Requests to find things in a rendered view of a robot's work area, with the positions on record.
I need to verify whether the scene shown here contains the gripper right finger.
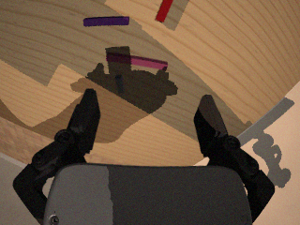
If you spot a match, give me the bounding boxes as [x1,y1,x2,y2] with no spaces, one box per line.
[194,95,275,224]

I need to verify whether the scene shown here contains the purple rod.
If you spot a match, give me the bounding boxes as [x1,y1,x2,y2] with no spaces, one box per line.
[83,16,129,26]

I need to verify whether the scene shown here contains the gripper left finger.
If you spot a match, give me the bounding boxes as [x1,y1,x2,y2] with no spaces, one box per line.
[13,88,100,225]

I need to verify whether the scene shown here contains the pink flat bar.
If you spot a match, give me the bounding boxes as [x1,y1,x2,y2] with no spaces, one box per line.
[106,52,168,70]

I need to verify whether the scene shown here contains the red rod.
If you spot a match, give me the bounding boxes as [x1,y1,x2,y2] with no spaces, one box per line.
[156,0,173,23]

